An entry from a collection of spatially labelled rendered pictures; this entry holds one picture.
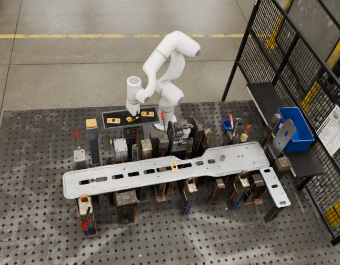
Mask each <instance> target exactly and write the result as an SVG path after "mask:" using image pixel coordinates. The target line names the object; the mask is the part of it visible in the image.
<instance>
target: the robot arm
mask: <svg viewBox="0 0 340 265"><path fill-rule="evenodd" d="M200 51H201V47H200V45H199V44H198V43H197V42H196V41H194V40H193V39H191V38H190V37H188V36H187V35H185V34H184V33H182V32H180V31H174V32H172V33H170V34H168V35H166V36H165V37H164V39H163V40H162V41H161V42H160V44H159V45H158V46H157V47H156V49H155V50H154V51H153V53H152V54H151V55H150V57H149V58H148V60H147V61H146V62H145V64H144V65H143V71H144V72H145V74H146V75H147V77H148V85H147V87H146V89H143V88H142V86H141V79H140V78H138V77H136V76H132V77H129V78H128V79H127V99H126V108H127V109H128V111H129V112H130V113H129V116H130V117H132V120H133V119H135V118H136V117H139V115H138V114H139V111H140V107H139V102H140V103H142V104H144V103H146V102H147V101H148V100H149V99H150V98H151V96H152V95H153V93H154V92H155V91H156V92H157V93H158V94H159V95H160V96H162V98H161V99H160V101H159V105H158V115H159V118H160V121H161V122H160V123H159V124H154V125H155V127H156V128H158V129H160V130H164V125H163V121H162V115H161V112H163V113H164V116H165V127H166V129H167V126H168V122H169V121H172V123H173V122H176V117H175V116H174V115H173V113H174V106H176V105H178V104H180V103H181V102H182V101H183V99H184V94H183V92H182V91H181V90H180V89H179V88H178V87H176V86H175V85H174V84H172V83H171V82H170V80H175V79H177V78H179V77H180V75H181V74H182V72H183V69H184V66H185V59H184V56H183V55H185V56H188V57H196V56H197V55H198V54H199V53H200ZM170 55H171V61H170V64H169V67H168V70H167V71H166V73H165V74H164V75H163V76H162V77H161V78H160V79H159V80H158V81H157V79H156V73H157V71H158V70H159V69H160V67H161V66H162V65H163V64H164V62H165V61H166V60H167V59H168V57H169V56H170Z"/></svg>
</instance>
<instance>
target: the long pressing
mask: <svg viewBox="0 0 340 265"><path fill-rule="evenodd" d="M246 147H247V148H246ZM221 155H225V159H224V161H220V157H221ZM242 155H243V157H242ZM238 156H239V157H238ZM211 159H214V160H215V163H211V164H209V163H208V160H211ZM174 161H175V162H176V164H177V165H182V164H188V163H191V165H192V166H191V167H186V168H180V169H178V171H179V172H176V173H173V170H168V171H162V172H157V170H156V169H157V168H163V167H169V166H171V162H174ZM199 161H202V162H203V165H199V166H197V165H196V164H195V163H196V162H199ZM269 165H270V164H269V161H268V159H267V157H266V155H265V153H264V151H263V149H262V147H261V145H260V144H259V143H258V142H256V141H252V142H246V143H241V144H234V145H228V146H221V147H215V148H208V149H206V150H205V151H204V153H203V155H202V156H201V157H199V158H193V159H186V160H181V159H179V158H177V157H175V156H166V157H159V158H152V159H146V160H139V161H132V162H126V163H122V164H115V165H108V166H101V167H95V168H88V169H82V170H75V171H68V172H66V173H64V174H63V193H64V197H65V198H66V199H76V198H80V197H81V195H82V194H87V196H93V195H99V194H103V193H109V192H115V191H121V190H126V189H133V188H138V187H144V186H150V185H156V184H162V183H166V182H172V181H178V180H183V179H187V178H188V177H189V176H194V178H195V177H201V176H212V177H221V176H227V175H233V174H238V173H240V172H241V171H242V170H243V169H247V170H248V171H254V170H260V169H262V168H267V167H269ZM207 168H208V169H207ZM124 169H125V170H124ZM150 169H154V171H155V172H154V173H152V174H144V170H150ZM131 172H139V176H133V177H129V176H128V173H131ZM121 174H122V175H123V176H124V178H121V179H114V180H113V179H112V176H114V175H121ZM158 176H159V177H158ZM102 177H107V181H102V182H96V178H102ZM92 178H94V179H95V182H91V183H90V184H85V185H79V181H83V180H90V181H91V179H92Z"/></svg>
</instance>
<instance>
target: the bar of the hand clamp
mask: <svg viewBox="0 0 340 265"><path fill-rule="evenodd" d="M241 121H242V120H241V118H236V119H235V122H234V126H233V130H232V133H231V134H232V139H233V135H234V133H235V138H236V136H237V133H238V130H239V127H240V126H241V125H242V122H241Z"/></svg>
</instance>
